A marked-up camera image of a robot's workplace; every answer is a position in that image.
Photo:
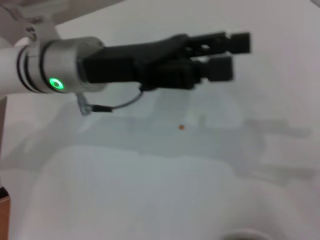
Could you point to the silver grey wrist camera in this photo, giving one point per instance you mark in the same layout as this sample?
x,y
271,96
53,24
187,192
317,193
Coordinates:
x,y
42,27

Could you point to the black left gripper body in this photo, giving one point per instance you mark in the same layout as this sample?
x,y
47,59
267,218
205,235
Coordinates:
x,y
120,65

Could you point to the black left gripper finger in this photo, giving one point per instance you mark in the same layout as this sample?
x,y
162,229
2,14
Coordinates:
x,y
240,42
220,68

